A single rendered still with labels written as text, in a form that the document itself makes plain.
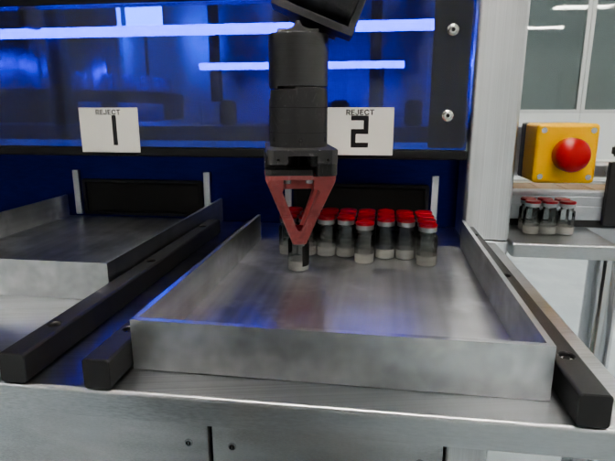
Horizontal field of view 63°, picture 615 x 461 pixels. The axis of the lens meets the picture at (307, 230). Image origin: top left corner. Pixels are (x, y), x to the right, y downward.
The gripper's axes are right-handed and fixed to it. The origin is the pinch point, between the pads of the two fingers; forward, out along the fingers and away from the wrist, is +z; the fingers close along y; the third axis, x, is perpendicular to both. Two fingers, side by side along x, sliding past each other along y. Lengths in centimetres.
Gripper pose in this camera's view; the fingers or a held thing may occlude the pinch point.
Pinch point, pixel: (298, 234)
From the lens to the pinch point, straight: 52.3
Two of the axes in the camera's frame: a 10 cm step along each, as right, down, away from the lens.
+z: 0.0, 9.7, 2.4
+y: -1.0, -2.4, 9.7
